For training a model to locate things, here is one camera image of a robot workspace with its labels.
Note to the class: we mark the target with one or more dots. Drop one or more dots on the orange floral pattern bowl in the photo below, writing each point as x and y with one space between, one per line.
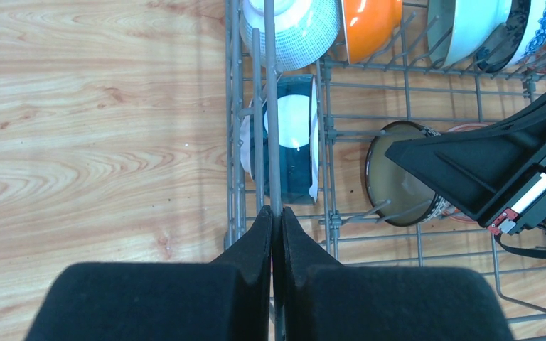
451 211

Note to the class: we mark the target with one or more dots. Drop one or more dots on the black bowl beige inside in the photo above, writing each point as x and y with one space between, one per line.
399 198

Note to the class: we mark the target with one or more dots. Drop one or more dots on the white bowl green dashes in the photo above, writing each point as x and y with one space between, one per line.
304 30

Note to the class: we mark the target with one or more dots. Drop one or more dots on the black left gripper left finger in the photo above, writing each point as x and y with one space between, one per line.
224 299

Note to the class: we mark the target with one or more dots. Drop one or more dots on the blue floral pattern bowl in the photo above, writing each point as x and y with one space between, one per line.
523 34

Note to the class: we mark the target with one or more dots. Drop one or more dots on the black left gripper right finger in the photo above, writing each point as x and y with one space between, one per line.
327 300

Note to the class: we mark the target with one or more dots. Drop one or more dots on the pale green bowl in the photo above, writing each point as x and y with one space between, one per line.
457 28

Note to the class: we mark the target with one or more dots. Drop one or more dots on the dark teal bowl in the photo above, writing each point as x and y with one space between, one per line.
298 140

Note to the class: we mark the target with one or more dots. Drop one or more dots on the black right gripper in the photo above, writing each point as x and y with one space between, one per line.
498 181

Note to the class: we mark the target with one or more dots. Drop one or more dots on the orange bowl white inside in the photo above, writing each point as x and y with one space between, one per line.
368 25

